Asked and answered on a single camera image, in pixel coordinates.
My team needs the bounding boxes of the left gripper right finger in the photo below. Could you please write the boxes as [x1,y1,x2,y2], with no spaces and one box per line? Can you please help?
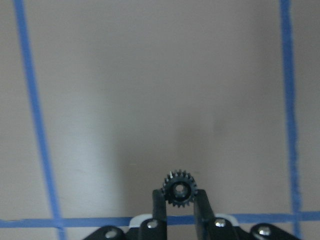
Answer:
[193,189,297,240]

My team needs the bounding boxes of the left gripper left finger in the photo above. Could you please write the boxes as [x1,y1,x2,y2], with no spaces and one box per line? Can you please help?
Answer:
[87,189,167,240]

